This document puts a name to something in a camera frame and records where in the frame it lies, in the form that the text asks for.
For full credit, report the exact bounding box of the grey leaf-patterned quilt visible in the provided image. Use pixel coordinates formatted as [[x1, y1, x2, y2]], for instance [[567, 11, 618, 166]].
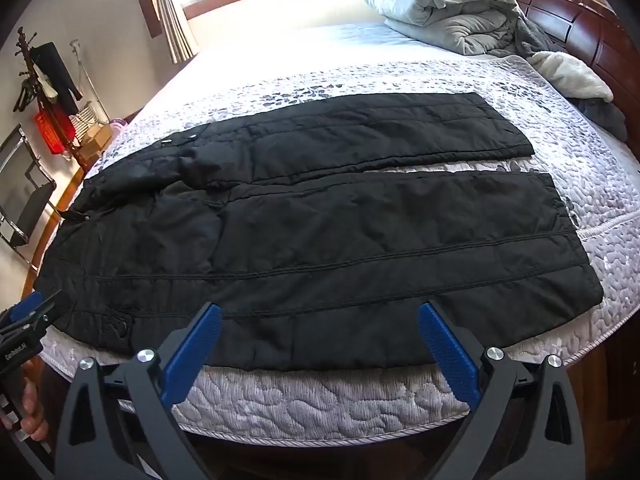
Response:
[[37, 55, 640, 433]]

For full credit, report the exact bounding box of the dark grey cloth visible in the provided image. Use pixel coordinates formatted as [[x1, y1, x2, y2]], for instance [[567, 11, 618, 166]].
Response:
[[570, 97, 629, 142]]

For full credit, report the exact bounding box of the black jacket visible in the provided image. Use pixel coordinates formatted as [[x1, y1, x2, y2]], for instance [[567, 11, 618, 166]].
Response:
[[32, 91, 604, 372]]

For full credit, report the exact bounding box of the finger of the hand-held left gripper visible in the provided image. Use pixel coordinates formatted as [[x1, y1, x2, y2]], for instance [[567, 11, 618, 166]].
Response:
[[6, 291, 45, 323], [20, 288, 64, 333]]

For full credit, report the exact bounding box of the wooden coat rack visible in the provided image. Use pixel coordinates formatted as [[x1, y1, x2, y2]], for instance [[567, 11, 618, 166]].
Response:
[[14, 27, 88, 171]]

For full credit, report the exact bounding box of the white wire basket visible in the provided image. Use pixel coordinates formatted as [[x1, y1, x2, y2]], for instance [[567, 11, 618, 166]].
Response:
[[70, 101, 108, 128]]

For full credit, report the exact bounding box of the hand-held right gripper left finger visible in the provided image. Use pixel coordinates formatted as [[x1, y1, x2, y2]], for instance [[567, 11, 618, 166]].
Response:
[[55, 302, 223, 480]]

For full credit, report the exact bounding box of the person's left hand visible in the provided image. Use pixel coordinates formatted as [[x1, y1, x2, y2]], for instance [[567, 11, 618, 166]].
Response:
[[14, 379, 49, 442]]

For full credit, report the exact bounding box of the black hanging garment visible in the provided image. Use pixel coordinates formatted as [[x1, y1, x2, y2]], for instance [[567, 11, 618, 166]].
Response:
[[30, 42, 84, 116]]

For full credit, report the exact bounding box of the black metal chair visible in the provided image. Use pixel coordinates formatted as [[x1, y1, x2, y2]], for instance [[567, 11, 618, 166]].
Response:
[[0, 124, 59, 250]]

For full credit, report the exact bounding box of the grey folded duvet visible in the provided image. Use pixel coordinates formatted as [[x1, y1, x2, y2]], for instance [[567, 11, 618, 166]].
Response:
[[364, 0, 566, 58]]

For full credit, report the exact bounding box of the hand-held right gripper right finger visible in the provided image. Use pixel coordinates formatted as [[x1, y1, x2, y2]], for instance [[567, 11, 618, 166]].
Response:
[[417, 301, 586, 480]]

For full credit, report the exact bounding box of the beige curtain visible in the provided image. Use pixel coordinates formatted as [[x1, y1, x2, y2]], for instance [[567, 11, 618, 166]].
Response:
[[140, 0, 201, 64]]

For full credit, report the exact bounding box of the wooden headboard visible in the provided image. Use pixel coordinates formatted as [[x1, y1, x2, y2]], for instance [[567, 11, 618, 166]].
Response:
[[492, 0, 640, 133]]

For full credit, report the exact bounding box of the white pillow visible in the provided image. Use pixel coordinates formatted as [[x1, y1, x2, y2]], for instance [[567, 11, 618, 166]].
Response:
[[527, 51, 615, 103]]

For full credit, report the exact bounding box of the red bag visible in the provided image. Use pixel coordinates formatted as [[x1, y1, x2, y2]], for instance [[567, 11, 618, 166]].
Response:
[[33, 109, 77, 157]]

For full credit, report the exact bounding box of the cardboard box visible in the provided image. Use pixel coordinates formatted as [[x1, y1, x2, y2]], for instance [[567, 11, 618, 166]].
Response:
[[75, 124, 114, 159]]

